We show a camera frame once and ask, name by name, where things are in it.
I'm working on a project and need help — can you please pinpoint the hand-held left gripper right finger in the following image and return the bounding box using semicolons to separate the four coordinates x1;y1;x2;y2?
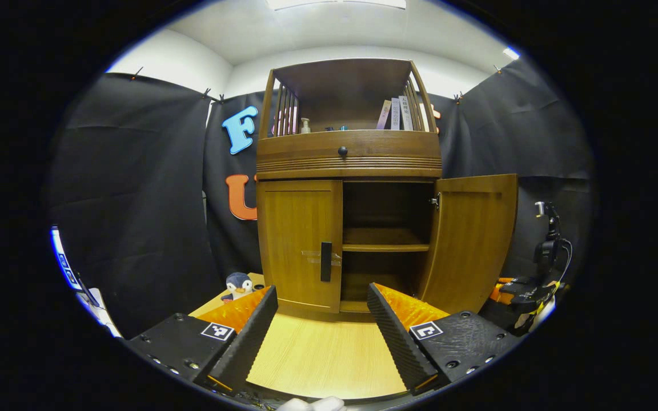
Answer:
367;282;527;396

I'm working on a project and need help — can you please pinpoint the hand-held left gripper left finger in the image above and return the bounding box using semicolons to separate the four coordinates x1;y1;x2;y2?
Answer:
125;285;279;393

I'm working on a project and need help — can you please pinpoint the wooden shoe cabinet door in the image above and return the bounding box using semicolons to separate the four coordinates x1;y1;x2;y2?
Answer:
258;180;344;313
419;174;519;316

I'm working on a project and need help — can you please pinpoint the wooden double-door shoe cabinet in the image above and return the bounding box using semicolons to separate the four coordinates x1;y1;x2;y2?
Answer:
256;58;519;316

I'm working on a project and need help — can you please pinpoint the wooden inner cabinet shelf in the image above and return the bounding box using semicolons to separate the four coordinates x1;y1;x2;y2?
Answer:
342;227;431;253

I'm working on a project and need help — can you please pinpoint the wooden cabinet drawer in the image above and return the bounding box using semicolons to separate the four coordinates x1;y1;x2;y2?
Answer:
256;130;443;180

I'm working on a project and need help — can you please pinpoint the penguin plush toy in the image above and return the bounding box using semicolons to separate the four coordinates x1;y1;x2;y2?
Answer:
220;272;254;303

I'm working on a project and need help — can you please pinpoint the black backdrop cloth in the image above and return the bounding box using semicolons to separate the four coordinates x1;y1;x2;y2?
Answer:
43;57;595;340

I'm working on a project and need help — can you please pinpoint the blue and white board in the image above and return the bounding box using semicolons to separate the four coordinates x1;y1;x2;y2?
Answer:
49;225;123;339

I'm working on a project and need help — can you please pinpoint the white book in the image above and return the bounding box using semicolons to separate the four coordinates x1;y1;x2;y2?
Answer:
399;95;415;131

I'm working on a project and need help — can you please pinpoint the ceiling light panel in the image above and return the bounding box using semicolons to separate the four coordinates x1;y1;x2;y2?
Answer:
266;0;407;11

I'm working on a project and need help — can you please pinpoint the black door handle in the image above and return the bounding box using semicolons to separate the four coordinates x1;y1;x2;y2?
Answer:
320;241;333;283

